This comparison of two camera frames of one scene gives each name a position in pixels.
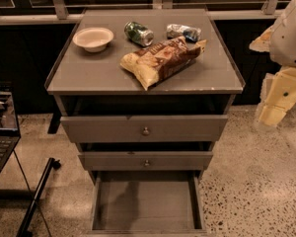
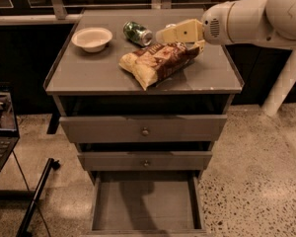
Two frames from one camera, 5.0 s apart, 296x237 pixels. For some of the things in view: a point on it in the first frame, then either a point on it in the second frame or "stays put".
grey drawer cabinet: x=145 y=95 stays put
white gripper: x=288 y=39 to x=213 y=28
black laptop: x=4 y=133 stays put
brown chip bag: x=154 y=62 stays put
